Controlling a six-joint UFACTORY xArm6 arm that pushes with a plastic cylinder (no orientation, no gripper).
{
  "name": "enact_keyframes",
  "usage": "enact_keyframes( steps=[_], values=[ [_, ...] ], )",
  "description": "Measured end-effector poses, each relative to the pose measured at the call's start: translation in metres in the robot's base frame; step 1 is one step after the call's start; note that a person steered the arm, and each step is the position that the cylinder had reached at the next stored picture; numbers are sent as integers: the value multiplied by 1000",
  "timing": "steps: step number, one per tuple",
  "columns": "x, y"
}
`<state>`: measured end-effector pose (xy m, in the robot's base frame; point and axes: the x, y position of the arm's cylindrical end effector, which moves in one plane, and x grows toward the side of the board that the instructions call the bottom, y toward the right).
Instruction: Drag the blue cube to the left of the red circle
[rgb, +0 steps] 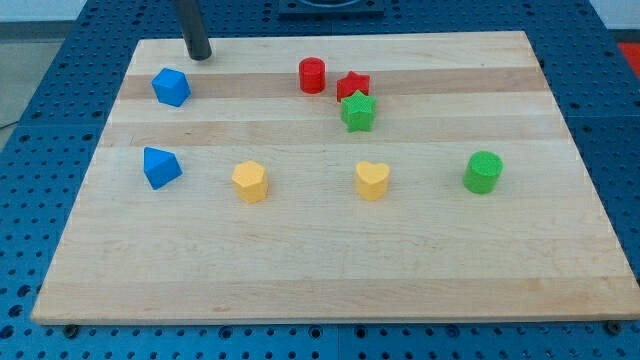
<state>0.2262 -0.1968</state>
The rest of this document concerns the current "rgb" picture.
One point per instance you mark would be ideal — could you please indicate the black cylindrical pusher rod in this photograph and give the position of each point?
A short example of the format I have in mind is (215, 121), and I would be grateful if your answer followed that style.
(193, 29)

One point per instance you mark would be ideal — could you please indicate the blue triangular prism block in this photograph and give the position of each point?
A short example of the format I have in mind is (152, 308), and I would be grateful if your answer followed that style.
(160, 167)

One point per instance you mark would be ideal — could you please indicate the yellow hexagon block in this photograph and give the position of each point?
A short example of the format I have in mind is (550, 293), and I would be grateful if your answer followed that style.
(250, 181)

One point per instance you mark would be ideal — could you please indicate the blue cube block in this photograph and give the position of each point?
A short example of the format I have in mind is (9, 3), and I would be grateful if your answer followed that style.
(171, 87)

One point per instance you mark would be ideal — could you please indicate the green star block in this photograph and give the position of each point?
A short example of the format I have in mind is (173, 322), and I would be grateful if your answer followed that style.
(358, 111)

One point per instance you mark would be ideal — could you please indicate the yellow heart block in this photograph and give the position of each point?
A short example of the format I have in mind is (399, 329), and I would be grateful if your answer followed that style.
(372, 180)

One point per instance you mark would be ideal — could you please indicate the wooden board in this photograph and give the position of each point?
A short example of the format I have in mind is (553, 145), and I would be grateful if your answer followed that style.
(539, 247)

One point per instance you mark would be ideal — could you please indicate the red star block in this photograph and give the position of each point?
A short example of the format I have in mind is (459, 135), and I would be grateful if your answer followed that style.
(352, 82)

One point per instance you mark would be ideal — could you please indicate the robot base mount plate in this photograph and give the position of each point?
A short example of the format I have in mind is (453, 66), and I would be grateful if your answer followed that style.
(330, 7)

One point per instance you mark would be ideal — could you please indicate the green cylinder block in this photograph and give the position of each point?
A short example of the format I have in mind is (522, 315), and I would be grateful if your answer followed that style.
(482, 172)

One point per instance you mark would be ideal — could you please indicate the red cylinder block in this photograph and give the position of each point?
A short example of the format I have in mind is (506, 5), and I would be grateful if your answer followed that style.
(312, 75)

